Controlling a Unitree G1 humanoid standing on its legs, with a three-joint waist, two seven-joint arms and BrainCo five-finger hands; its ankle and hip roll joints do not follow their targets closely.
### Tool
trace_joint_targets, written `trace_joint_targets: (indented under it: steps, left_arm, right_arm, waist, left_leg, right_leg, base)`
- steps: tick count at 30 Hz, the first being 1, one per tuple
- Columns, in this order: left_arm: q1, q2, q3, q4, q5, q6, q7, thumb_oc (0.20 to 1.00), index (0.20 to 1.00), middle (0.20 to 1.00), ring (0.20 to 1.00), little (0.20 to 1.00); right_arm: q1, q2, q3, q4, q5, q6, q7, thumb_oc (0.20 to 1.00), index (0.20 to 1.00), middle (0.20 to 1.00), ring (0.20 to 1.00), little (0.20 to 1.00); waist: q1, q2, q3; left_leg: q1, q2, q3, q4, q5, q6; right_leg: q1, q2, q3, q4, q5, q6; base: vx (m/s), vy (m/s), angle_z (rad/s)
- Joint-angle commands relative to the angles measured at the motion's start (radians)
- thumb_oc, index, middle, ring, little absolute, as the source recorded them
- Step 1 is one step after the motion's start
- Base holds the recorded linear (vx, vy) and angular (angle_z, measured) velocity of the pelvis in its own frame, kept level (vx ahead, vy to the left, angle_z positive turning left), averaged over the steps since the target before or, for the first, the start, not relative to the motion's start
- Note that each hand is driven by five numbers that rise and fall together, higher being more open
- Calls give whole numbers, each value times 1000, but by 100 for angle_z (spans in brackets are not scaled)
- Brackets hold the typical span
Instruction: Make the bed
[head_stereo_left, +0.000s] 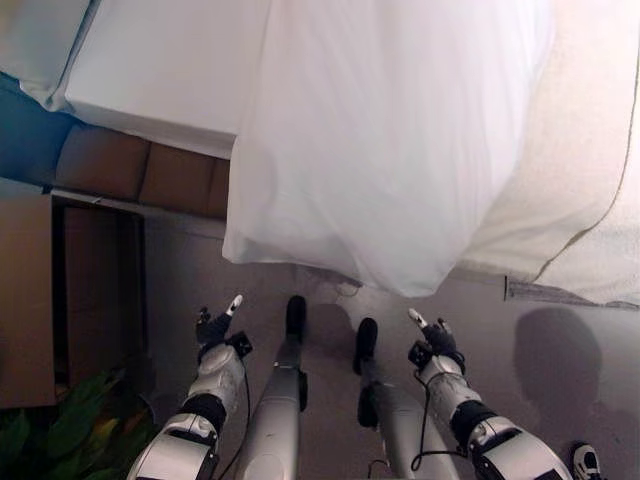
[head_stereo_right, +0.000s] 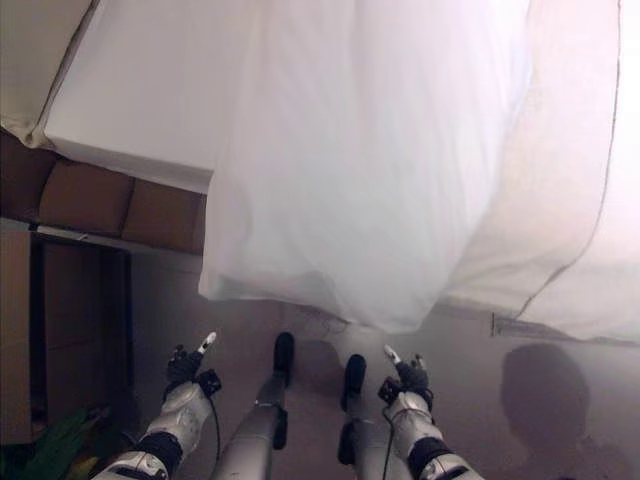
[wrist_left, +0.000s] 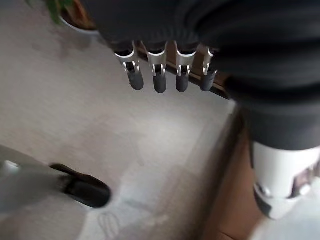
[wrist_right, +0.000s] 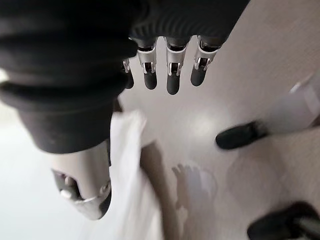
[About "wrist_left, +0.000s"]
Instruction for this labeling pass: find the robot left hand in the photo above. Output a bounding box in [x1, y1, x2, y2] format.
[83, 0, 320, 221]

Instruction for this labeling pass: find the white plant pot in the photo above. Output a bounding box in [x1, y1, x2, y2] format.
[58, 14, 102, 38]

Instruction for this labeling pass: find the green potted plant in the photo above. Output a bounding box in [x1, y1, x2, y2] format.
[26, 0, 87, 26]

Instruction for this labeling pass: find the dark robot foot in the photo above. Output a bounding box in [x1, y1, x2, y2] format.
[49, 163, 112, 209]

